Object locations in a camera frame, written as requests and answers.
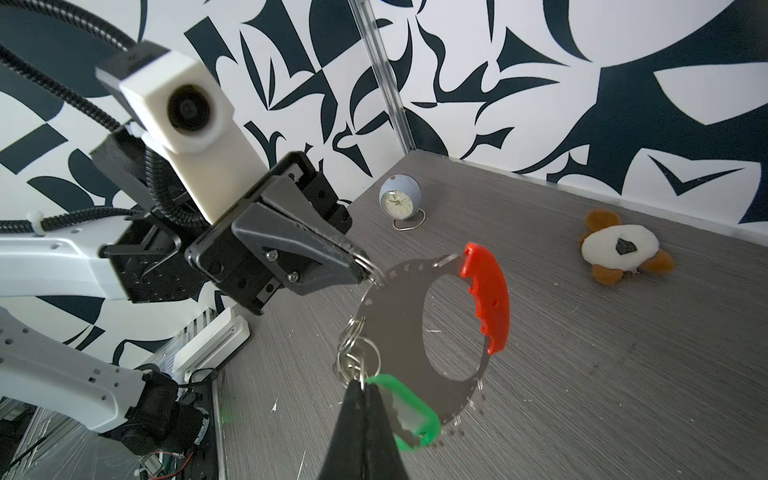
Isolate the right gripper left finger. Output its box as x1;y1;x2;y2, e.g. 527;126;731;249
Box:
318;380;366;480

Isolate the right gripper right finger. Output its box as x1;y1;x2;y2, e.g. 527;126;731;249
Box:
364;385;409;480

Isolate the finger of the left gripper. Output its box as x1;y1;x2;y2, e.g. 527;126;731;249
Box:
231;176;368;282
263;244;366;295

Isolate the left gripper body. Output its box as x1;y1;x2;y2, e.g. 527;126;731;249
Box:
91;130;354;314

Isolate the small green key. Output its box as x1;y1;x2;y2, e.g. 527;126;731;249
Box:
365;374;442;452

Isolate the red handled metal key ring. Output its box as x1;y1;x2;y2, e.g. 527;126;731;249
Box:
332;241;511;448

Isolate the white box by left arm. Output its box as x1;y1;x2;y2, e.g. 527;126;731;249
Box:
171;307;250;383

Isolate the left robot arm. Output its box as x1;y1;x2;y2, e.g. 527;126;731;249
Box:
1;133;366;455

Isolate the blue round alarm clock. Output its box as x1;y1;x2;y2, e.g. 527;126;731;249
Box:
379;174;427;232

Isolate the brown white plush toy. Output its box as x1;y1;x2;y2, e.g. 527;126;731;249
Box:
580;209;676;286

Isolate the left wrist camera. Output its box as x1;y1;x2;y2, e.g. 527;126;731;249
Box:
95;41;269;224

